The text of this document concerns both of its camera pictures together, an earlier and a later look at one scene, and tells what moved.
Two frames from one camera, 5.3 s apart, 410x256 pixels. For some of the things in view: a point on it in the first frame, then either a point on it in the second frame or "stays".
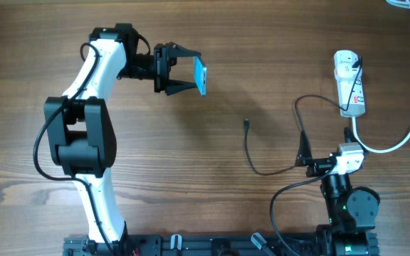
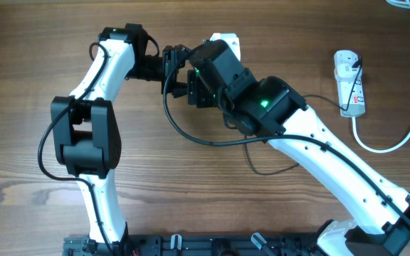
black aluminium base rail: x=277 y=244 stays
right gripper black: x=318 y=165 -> x=199 y=92
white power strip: x=343 y=62 stays
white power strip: x=350 y=85 stays
